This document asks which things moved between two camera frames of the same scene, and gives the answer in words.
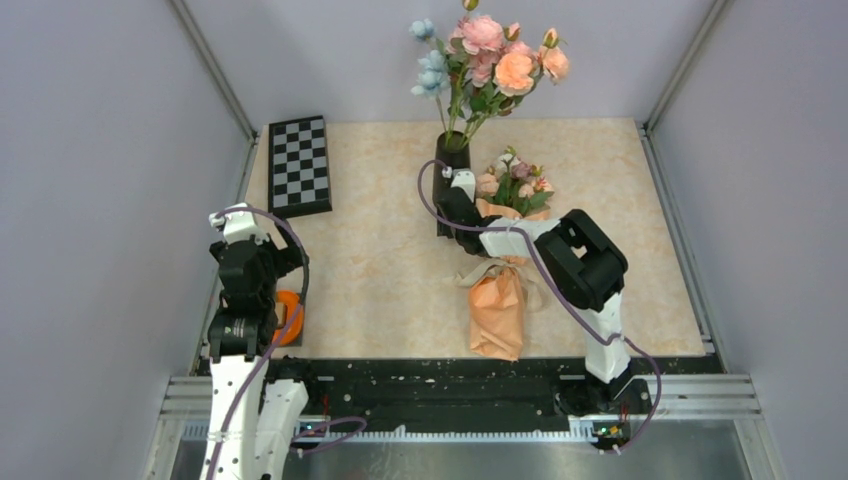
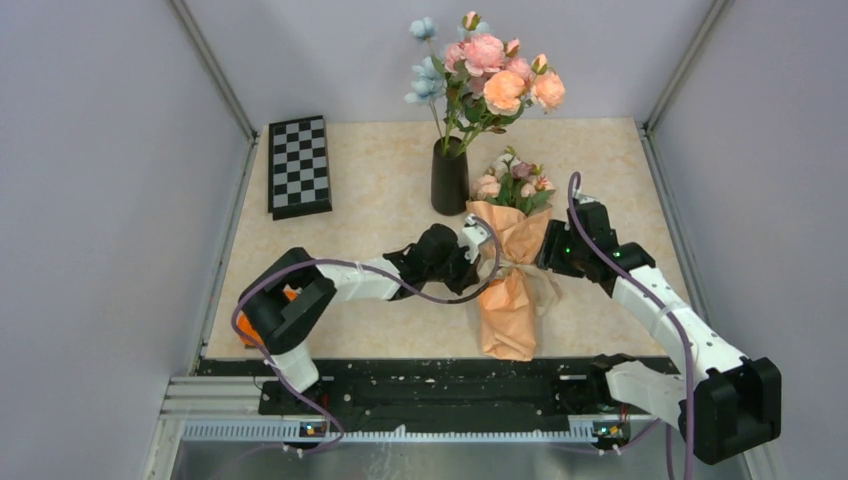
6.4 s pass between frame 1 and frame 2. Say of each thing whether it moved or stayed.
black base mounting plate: stayed
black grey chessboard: stayed
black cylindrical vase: stayed
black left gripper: moved
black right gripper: moved
